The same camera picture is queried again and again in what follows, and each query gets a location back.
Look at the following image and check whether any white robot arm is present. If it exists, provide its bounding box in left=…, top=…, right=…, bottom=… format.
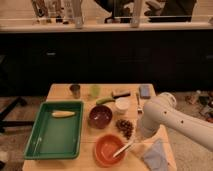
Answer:
left=137, top=92, right=213, bottom=152

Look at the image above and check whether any dark maroon bowl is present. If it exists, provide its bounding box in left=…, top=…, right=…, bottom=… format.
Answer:
left=88, top=105, right=112, bottom=129

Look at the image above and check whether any orange red bowl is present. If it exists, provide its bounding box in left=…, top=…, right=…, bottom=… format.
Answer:
left=93, top=134, right=125, bottom=168

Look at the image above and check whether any green translucent cup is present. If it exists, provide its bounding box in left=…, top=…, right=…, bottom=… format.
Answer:
left=89, top=84, right=100, bottom=99

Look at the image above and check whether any green cucumber toy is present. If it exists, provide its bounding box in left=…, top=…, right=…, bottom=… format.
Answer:
left=96, top=97, right=115, bottom=105

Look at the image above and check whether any metal cup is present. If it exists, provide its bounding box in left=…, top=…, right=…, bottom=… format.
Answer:
left=70, top=84, right=80, bottom=99

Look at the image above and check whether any blue sponge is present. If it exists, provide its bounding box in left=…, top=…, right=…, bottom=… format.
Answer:
left=139, top=85, right=151, bottom=99

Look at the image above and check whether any silver fork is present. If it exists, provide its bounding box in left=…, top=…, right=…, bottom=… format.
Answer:
left=136, top=93, right=143, bottom=114

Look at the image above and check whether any bunch of brown grapes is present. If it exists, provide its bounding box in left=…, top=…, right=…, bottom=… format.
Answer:
left=116, top=119, right=134, bottom=140

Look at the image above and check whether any yellow corn cob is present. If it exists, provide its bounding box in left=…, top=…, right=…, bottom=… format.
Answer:
left=52, top=111, right=75, bottom=118

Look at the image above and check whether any green plastic tray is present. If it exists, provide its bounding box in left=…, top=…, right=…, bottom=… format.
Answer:
left=24, top=101, right=84, bottom=160

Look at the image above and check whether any grey blue cloth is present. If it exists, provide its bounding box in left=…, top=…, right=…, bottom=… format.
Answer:
left=142, top=139, right=169, bottom=171

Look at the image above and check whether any black office chair base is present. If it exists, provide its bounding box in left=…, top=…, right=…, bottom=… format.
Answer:
left=0, top=97, right=34, bottom=133

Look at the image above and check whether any black handled scrub brush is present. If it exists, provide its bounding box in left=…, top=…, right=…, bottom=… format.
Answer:
left=111, top=91, right=131, bottom=99

